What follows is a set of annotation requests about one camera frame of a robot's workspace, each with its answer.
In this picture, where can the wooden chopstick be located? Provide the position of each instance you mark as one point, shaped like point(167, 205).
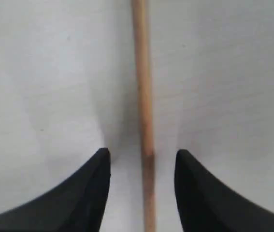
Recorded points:
point(144, 90)

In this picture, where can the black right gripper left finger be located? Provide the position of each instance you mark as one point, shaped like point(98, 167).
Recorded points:
point(75, 205)

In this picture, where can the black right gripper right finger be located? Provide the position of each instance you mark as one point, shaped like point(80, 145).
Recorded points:
point(206, 204)

